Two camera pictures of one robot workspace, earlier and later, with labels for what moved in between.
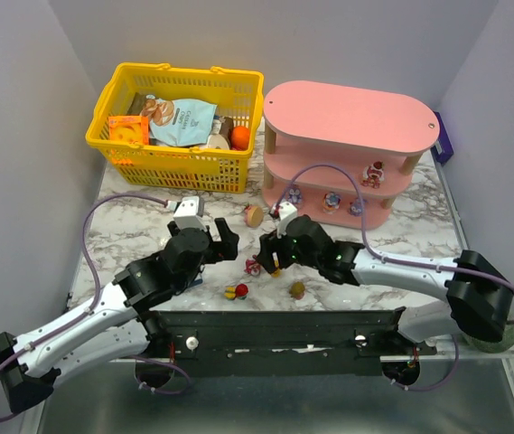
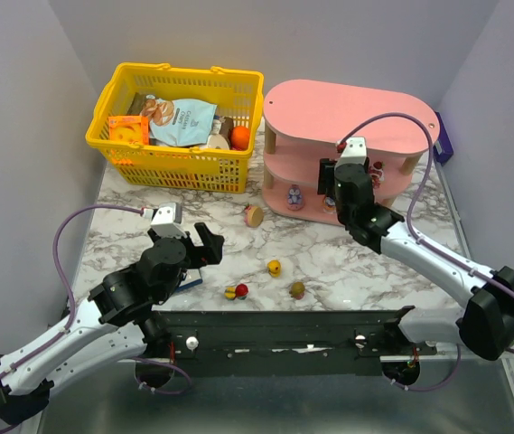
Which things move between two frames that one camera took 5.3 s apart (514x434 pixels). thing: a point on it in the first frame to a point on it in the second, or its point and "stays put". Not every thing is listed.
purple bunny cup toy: (331, 202) stays put
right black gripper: (275, 247) to (326, 176)
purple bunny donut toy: (294, 193) stays put
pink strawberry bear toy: (373, 174) stays put
